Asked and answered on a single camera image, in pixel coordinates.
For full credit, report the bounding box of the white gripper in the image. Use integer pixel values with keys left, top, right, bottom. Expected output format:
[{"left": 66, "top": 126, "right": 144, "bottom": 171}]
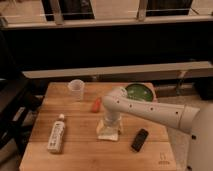
[{"left": 96, "top": 111, "right": 123, "bottom": 135}]

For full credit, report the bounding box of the white sponge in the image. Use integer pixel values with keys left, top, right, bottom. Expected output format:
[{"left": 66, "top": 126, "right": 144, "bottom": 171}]
[{"left": 97, "top": 126, "right": 118, "bottom": 141}]

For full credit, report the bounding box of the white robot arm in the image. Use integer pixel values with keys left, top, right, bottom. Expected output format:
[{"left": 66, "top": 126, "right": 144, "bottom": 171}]
[{"left": 96, "top": 87, "right": 213, "bottom": 171}]

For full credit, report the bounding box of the green ceramic bowl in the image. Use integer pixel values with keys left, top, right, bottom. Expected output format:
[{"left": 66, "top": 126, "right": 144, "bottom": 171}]
[{"left": 126, "top": 83, "right": 154, "bottom": 102}]

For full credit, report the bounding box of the clear plastic measuring cup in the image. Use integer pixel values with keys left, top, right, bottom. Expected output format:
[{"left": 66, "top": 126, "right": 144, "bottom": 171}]
[{"left": 68, "top": 79, "right": 85, "bottom": 101}]

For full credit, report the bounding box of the orange carrot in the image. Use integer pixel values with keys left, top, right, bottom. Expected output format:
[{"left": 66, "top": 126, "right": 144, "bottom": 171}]
[{"left": 91, "top": 97, "right": 102, "bottom": 113}]

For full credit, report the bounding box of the black rectangular block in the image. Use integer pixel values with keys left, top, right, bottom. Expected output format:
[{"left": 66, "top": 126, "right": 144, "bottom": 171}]
[{"left": 131, "top": 129, "right": 149, "bottom": 152}]

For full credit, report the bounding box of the wooden cutting board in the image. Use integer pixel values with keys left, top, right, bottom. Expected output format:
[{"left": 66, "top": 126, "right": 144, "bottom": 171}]
[{"left": 20, "top": 83, "right": 177, "bottom": 171}]

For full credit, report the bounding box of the white plastic bottle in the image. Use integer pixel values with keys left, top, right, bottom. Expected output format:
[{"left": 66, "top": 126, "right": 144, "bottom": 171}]
[{"left": 47, "top": 114, "right": 65, "bottom": 154}]

